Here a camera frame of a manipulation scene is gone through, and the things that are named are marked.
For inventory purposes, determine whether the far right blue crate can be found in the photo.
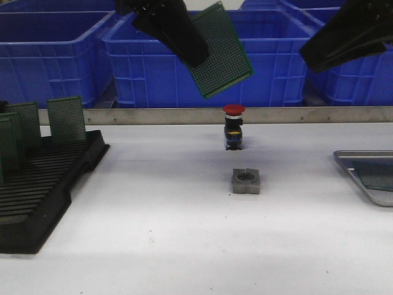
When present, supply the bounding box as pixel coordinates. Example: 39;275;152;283
239;0;345;10

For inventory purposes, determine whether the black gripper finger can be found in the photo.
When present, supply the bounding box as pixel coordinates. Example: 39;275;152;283
133;1;209;68
306;42;386;73
300;1;392;63

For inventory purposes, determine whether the left blue plastic crate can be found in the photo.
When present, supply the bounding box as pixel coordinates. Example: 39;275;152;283
1;11;116;108

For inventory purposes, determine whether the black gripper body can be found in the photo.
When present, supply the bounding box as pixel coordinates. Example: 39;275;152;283
115;0;172;15

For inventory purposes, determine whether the green perforated circuit board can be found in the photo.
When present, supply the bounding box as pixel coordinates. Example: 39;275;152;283
188;1;253;99
352;161;392;191

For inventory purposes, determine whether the red emergency stop button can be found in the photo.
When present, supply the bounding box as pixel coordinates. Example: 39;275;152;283
223;104;245;151

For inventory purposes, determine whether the far left green circuit board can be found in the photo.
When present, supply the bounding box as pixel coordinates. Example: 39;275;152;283
1;119;14;184

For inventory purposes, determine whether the blue plastic crate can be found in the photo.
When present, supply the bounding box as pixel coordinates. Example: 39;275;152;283
307;45;392;106
103;10;311;108
1;11;116;108

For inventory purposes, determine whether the right blue plastic crate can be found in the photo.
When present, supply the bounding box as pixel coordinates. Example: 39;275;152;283
307;45;392;106

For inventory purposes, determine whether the rear right green circuit board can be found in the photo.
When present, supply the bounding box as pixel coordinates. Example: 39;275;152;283
47;96;87;144

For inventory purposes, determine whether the black slotted board rack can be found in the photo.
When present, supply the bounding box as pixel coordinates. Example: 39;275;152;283
1;130;109;254

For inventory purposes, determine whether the centre blue plastic crate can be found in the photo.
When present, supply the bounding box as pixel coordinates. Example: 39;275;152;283
103;10;311;108

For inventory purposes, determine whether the far left blue crate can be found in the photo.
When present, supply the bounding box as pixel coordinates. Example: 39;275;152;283
1;0;116;12

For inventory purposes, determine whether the rear left green circuit board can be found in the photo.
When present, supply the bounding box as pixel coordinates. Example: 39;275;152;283
6;101;42;149

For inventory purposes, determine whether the silver metal tray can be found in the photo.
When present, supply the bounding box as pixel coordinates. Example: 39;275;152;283
333;150;392;207

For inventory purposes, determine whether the metal table edge rail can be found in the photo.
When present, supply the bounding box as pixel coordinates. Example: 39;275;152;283
39;106;393;127

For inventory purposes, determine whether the grey metal clamp block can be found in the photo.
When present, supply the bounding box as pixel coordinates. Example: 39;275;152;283
231;168;261;195

